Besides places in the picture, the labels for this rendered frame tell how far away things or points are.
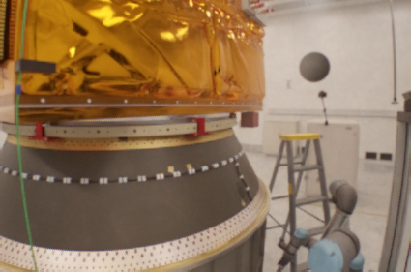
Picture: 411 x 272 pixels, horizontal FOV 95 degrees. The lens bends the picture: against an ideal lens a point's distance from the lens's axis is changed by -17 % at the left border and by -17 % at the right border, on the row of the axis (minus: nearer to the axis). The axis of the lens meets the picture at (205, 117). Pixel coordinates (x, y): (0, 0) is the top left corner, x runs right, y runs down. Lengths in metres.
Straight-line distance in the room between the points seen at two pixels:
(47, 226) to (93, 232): 0.20
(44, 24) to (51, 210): 0.73
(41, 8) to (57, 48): 0.13
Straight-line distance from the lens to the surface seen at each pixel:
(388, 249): 1.40
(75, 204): 1.06
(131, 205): 1.01
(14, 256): 1.21
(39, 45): 0.76
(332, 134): 4.41
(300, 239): 1.56
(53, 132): 1.13
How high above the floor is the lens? 1.80
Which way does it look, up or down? 3 degrees down
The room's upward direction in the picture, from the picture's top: straight up
